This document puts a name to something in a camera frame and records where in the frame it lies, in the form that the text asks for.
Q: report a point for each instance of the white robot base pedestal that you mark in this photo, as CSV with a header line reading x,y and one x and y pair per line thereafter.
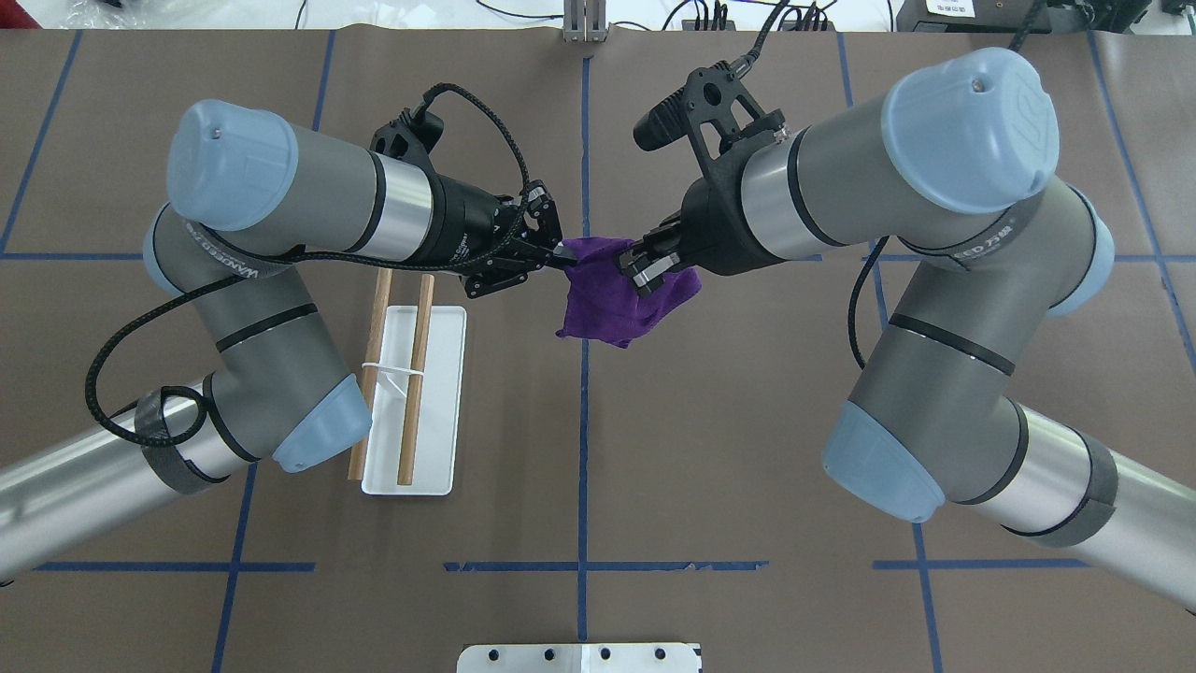
x,y
582,657

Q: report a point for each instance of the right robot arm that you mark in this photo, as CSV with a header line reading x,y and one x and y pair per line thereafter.
x,y
958,163

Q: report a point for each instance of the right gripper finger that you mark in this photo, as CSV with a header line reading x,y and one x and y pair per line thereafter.
x,y
661,243
648,276

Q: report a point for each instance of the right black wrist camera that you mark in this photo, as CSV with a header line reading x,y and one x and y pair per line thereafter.
x,y
712,96

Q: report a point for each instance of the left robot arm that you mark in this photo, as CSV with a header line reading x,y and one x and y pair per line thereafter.
x,y
250,197

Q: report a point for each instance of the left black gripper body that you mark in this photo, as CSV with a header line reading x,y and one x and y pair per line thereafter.
x,y
464,222

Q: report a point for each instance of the black box device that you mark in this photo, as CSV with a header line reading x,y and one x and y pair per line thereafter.
x,y
992,17

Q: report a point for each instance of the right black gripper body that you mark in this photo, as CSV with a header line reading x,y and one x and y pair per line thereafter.
x,y
718,224

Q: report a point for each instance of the wooden towel rack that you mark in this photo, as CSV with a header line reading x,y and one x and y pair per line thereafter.
x,y
412,383

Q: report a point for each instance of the purple towel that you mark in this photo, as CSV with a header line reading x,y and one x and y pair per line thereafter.
x,y
602,304

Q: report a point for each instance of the aluminium frame post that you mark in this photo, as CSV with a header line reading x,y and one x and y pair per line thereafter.
x,y
585,21

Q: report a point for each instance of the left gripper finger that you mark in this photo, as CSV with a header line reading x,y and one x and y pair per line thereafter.
x,y
512,267
534,222

